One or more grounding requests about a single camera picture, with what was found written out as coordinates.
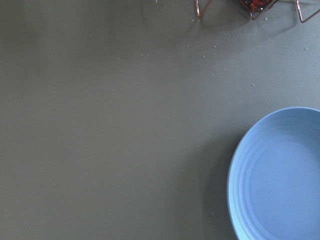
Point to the copper wire bottle rack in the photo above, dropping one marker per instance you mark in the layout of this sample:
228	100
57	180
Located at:
256	8

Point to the blue round plate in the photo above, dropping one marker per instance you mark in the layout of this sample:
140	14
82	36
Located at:
273	185

